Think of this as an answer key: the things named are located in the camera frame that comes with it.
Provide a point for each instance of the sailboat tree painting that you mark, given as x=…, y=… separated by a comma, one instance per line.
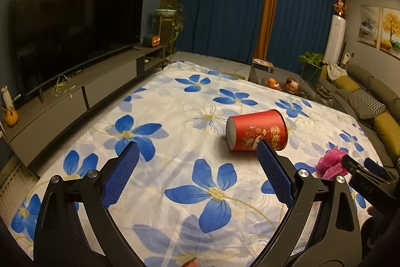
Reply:
x=390, y=32

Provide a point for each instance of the blue curtains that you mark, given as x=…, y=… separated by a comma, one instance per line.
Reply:
x=229, y=29

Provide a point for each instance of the small left painting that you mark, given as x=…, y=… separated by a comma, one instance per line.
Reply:
x=369, y=24

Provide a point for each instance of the mustard cushion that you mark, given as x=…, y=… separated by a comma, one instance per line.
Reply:
x=388, y=131
x=346, y=83

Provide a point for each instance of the patterned black white cushion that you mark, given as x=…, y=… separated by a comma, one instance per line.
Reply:
x=377, y=107

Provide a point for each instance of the potted green plant floor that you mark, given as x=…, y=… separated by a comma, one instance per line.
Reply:
x=312, y=64

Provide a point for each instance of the grey sectional sofa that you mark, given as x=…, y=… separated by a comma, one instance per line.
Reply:
x=373, y=86

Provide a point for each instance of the grey cushion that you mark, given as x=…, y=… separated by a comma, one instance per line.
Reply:
x=361, y=109

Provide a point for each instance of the mustard cushion far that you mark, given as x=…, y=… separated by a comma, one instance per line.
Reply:
x=346, y=83

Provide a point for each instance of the plant on stand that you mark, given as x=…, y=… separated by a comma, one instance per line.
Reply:
x=168, y=22

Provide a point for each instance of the white standing air conditioner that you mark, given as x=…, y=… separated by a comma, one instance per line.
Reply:
x=335, y=39

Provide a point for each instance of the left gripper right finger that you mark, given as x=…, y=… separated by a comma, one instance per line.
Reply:
x=335, y=239

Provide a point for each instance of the pink plastic bag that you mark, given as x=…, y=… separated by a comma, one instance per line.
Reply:
x=330, y=165

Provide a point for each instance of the red cylindrical gift box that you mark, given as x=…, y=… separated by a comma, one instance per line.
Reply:
x=244, y=132

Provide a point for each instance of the artificial flowers on conditioner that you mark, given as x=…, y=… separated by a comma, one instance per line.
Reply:
x=340, y=8

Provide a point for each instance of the mustard cushion near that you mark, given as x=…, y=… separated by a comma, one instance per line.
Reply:
x=388, y=131

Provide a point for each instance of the orange curtain strip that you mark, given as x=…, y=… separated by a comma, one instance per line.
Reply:
x=266, y=27

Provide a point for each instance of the black flat television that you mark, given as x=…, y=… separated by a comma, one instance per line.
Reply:
x=54, y=37

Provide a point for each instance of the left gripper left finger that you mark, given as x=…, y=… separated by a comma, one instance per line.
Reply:
x=59, y=238

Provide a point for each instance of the grey TV cabinet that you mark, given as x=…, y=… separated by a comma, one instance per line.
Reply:
x=43, y=120

